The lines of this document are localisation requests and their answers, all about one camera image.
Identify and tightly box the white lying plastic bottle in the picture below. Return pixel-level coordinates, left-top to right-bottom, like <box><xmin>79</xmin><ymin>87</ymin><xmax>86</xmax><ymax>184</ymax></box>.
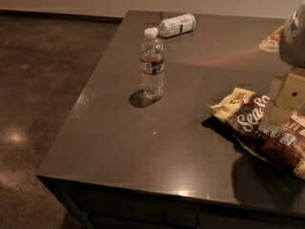
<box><xmin>158</xmin><ymin>13</ymin><xmax>196</xmax><ymax>38</ymax></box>

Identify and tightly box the clear plastic water bottle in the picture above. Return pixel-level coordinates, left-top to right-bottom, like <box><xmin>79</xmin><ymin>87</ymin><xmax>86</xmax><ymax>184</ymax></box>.
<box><xmin>139</xmin><ymin>28</ymin><xmax>165</xmax><ymax>100</ymax></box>

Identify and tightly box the brown sea salt snack bag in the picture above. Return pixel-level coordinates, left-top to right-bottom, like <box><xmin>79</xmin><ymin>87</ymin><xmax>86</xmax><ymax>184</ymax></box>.
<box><xmin>211</xmin><ymin>88</ymin><xmax>305</xmax><ymax>179</ymax></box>

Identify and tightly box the yellow snack packet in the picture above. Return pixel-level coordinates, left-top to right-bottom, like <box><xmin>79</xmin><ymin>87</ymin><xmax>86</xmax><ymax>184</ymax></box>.
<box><xmin>259</xmin><ymin>26</ymin><xmax>284</xmax><ymax>52</ymax></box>

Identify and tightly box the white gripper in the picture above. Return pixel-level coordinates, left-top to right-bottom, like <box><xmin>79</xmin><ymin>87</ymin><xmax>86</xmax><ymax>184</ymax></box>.
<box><xmin>261</xmin><ymin>1</ymin><xmax>305</xmax><ymax>131</ymax></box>

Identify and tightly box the dark cabinet under counter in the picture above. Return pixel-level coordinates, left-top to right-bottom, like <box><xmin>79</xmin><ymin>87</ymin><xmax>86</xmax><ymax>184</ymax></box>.
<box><xmin>37</xmin><ymin>175</ymin><xmax>305</xmax><ymax>229</ymax></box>

